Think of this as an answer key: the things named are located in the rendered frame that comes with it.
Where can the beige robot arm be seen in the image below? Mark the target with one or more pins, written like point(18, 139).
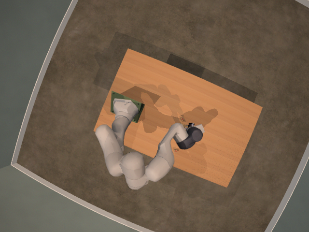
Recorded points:
point(132, 164)

